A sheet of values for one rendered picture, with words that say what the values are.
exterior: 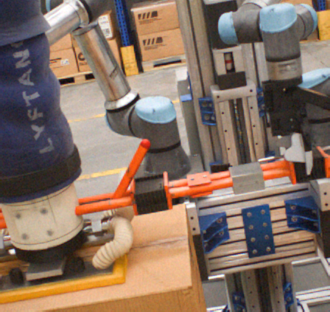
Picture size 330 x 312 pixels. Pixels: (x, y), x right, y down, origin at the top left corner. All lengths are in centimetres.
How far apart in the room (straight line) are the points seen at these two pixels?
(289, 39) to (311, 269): 175
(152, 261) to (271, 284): 92
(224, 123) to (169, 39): 654
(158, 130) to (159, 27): 662
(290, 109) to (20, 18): 58
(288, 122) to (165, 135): 60
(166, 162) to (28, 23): 78
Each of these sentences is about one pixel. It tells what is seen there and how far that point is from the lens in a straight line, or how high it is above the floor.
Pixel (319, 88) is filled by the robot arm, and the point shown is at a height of 123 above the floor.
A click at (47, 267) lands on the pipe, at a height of 112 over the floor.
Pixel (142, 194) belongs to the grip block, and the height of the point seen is 122.
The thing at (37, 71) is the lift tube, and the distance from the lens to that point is 127.
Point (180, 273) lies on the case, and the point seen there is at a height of 107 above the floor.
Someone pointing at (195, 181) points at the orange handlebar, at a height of 122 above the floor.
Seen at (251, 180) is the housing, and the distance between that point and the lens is 136.
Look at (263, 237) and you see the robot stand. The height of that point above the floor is 79.
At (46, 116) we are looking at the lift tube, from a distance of 128.
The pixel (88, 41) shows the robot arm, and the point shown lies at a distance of 185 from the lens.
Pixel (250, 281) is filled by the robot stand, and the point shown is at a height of 57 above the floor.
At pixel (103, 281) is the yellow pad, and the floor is 109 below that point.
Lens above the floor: 174
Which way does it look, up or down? 19 degrees down
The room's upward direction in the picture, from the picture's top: 11 degrees counter-clockwise
